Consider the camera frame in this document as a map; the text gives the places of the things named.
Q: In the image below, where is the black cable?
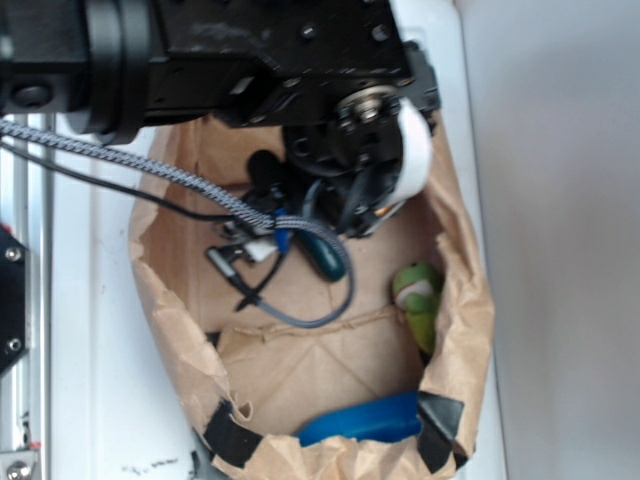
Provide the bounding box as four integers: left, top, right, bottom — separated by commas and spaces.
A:
0, 140, 241, 222

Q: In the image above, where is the blue plastic object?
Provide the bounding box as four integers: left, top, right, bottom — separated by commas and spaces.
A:
294, 391, 421, 446

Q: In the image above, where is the aluminium extrusion rail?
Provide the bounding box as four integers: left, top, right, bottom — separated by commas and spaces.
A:
1, 136, 54, 479

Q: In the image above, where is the green plush frog toy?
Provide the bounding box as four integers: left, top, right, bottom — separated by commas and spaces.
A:
391, 261, 444, 356

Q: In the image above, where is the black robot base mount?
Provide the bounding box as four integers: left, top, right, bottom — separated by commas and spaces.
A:
0, 223, 29, 378

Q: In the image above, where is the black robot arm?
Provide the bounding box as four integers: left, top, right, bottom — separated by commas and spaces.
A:
1, 1, 441, 236

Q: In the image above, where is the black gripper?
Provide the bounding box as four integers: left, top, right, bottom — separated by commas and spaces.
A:
247, 41, 440, 237

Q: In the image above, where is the braided grey cable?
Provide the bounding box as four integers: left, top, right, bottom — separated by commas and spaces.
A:
0, 119, 356, 329

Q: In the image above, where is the black tape piece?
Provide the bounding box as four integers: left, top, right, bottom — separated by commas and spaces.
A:
202, 399, 264, 469
417, 391, 468, 473

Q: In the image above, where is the brown paper bag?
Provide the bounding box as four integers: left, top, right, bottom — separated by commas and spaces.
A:
129, 125, 494, 479

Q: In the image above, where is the dark green plastic pickle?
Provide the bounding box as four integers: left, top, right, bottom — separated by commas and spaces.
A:
295, 231, 346, 283

